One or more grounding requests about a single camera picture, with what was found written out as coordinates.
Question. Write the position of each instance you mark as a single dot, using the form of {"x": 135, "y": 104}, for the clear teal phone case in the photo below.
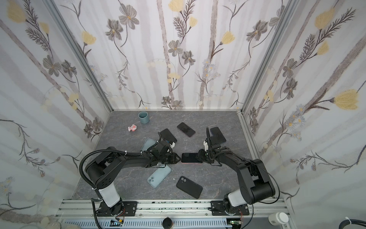
{"x": 148, "y": 143}

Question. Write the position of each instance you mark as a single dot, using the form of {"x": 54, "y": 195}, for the black smartphone far right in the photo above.
{"x": 217, "y": 137}

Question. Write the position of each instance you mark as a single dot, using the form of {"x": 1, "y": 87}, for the blue-edged smartphone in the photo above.
{"x": 168, "y": 136}

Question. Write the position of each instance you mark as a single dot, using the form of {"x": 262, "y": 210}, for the black phone case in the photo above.
{"x": 189, "y": 187}

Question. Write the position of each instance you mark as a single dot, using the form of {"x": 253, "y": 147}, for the teal ceramic cup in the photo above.
{"x": 144, "y": 117}

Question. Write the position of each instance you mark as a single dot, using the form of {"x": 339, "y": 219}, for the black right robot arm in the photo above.
{"x": 255, "y": 183}

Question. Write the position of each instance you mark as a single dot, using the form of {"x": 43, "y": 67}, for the pink phone case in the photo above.
{"x": 191, "y": 163}

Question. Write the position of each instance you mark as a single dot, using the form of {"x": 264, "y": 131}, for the black knob on rail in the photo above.
{"x": 167, "y": 223}

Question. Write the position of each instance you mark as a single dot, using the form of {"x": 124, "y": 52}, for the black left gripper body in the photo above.
{"x": 168, "y": 159}

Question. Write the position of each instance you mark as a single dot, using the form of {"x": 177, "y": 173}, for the purple-edged smartphone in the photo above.
{"x": 191, "y": 157}

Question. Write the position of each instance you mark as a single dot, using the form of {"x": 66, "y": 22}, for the black smartphone centre back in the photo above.
{"x": 186, "y": 129}

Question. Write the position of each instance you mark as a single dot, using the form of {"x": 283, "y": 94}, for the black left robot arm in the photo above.
{"x": 101, "y": 167}

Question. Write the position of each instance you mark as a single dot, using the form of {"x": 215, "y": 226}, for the white cylinder device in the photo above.
{"x": 278, "y": 219}

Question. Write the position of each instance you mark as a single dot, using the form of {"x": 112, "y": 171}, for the black smartphone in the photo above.
{"x": 217, "y": 137}
{"x": 186, "y": 129}

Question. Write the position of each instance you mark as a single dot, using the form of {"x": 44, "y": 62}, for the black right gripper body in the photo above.
{"x": 202, "y": 156}

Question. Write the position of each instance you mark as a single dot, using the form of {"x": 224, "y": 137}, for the light blue phone case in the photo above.
{"x": 159, "y": 175}

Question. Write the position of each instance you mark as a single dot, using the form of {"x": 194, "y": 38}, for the pink pig figurine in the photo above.
{"x": 132, "y": 128}

